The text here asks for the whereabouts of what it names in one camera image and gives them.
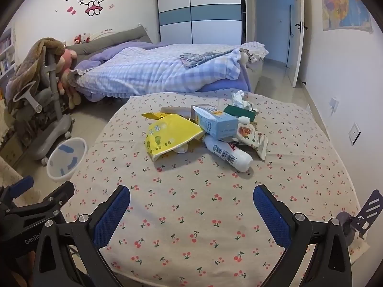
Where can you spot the wall map poster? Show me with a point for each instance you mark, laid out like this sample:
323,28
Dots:
344,6

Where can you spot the small white plush toy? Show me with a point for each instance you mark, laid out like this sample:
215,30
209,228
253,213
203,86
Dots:
86,37

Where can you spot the pink plush toy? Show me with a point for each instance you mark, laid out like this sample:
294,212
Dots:
67,65

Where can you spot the blue checked quilt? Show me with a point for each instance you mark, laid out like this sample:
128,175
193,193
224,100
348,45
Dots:
149,71

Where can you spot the grey desk chair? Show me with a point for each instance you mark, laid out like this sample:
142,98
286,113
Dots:
52,125

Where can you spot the grey headboard cushion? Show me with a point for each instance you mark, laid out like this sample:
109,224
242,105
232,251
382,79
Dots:
113,40

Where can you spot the cherry print tablecloth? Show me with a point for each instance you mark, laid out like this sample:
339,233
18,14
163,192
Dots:
194,209

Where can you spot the white wall socket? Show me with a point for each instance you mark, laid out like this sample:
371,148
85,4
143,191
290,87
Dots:
333,104

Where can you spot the light blue carton box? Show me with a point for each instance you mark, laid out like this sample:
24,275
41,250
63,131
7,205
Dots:
215,122

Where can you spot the purple clamp holder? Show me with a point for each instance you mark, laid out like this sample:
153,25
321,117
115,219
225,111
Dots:
371,209

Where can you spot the bookshelf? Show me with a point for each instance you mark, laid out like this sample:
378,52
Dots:
6,53

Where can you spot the white and blue wardrobe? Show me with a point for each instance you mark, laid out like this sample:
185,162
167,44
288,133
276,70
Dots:
209,12

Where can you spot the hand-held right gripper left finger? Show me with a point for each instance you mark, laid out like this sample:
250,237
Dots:
112,215

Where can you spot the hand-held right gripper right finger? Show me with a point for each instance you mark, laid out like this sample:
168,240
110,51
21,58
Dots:
270,215

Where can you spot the white wall switch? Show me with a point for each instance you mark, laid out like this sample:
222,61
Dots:
354,133

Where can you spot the white door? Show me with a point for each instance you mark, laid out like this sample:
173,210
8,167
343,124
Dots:
298,53

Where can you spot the brown fleece blanket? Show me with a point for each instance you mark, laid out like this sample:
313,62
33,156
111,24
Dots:
33,62

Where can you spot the white plastic bin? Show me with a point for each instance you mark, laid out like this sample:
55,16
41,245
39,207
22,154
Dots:
67,160

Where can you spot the green and yellow sponge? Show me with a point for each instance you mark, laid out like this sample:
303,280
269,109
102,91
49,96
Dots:
239,112

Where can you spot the orange printed white packet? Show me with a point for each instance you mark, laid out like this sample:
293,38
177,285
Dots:
252,137

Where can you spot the folded striped cloth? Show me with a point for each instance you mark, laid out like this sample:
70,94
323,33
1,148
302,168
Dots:
203,57

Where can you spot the small red plush toy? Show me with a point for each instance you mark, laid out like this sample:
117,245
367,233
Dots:
78,39

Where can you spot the bed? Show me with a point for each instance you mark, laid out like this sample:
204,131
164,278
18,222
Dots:
167,71

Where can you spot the white plastic bottle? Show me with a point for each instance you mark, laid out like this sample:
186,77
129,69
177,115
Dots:
229,154

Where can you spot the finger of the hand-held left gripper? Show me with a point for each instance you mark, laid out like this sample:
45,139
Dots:
21,184
45,206

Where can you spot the yellow snack bag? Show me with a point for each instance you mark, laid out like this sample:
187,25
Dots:
170,134

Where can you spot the crumpled white tissue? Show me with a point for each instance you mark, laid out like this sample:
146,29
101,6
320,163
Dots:
241,100

